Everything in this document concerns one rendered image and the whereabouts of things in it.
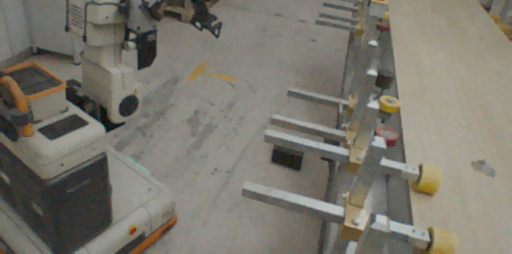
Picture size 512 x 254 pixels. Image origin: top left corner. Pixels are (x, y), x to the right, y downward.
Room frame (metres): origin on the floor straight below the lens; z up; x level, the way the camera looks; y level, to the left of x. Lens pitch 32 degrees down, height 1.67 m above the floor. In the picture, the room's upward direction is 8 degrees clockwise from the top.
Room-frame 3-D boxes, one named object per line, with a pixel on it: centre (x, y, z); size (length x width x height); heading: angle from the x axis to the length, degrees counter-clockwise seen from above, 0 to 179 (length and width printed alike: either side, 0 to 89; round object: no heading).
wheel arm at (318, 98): (1.45, -0.37, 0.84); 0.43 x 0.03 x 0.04; 79
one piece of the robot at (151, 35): (1.50, 0.56, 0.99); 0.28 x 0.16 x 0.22; 57
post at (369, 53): (1.48, -0.44, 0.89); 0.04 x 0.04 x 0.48; 79
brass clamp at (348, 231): (0.72, -0.30, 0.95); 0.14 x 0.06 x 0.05; 169
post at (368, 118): (0.99, -0.35, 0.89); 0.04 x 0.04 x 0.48; 79
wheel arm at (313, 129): (1.21, -0.30, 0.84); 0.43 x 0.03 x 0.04; 79
